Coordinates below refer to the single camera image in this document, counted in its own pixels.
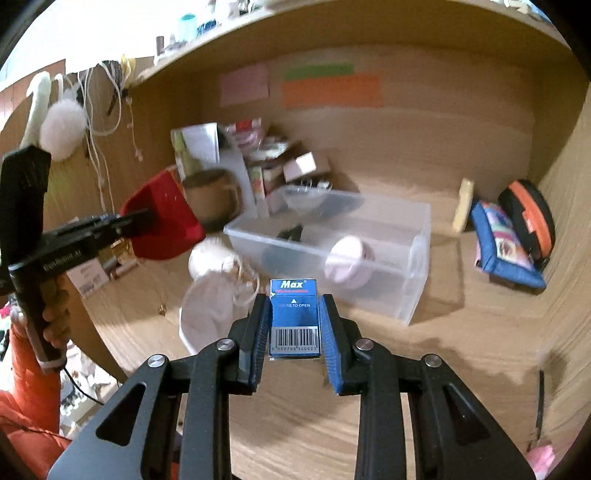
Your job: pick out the orange sticky note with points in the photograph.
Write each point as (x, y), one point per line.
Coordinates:
(332, 92)

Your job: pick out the blue staple box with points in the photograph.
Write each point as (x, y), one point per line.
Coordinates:
(294, 323)

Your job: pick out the green sticky note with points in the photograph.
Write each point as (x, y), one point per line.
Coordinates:
(318, 70)

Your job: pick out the white green booklet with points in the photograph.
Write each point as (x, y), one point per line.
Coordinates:
(196, 147)

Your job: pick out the white labelled box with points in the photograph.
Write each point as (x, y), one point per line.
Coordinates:
(87, 277)

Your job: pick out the blue zipper pouch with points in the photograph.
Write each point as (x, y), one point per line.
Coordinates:
(505, 249)

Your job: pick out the pink sticky note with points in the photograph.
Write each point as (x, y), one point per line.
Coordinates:
(244, 85)

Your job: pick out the teal cup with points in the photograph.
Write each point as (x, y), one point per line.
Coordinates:
(188, 27)

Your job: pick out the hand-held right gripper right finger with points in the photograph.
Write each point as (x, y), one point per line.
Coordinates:
(328, 341)

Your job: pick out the brown mug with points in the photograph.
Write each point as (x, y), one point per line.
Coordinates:
(210, 198)

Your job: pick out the white plush strip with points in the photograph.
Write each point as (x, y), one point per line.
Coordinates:
(37, 106)

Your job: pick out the clear plastic storage box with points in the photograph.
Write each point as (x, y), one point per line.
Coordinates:
(369, 221)

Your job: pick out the yellow sponge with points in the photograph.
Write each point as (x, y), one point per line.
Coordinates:
(464, 205)

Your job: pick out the black orange case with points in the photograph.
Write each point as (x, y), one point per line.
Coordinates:
(531, 212)

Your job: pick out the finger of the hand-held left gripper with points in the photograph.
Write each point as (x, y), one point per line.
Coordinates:
(138, 222)

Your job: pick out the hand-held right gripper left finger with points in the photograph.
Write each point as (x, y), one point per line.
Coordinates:
(262, 341)

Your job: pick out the pink soft object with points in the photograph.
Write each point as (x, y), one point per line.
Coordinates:
(541, 461)

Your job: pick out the small colourful carton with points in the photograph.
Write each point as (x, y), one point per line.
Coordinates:
(261, 187)

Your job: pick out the small white box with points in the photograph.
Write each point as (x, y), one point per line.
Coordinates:
(302, 165)

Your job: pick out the black pen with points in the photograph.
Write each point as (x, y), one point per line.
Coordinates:
(540, 406)

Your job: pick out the person's left forearm orange sleeve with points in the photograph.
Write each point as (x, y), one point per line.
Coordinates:
(27, 415)

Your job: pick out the white fluffy pompom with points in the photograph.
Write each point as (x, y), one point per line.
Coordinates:
(62, 129)

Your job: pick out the person's left hand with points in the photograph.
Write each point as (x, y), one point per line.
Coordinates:
(57, 325)

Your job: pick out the pink round case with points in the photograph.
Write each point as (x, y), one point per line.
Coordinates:
(346, 263)

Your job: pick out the wooden desktop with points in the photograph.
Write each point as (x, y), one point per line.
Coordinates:
(461, 337)

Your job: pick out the red plastic container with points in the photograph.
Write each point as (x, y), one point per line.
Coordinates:
(166, 226)

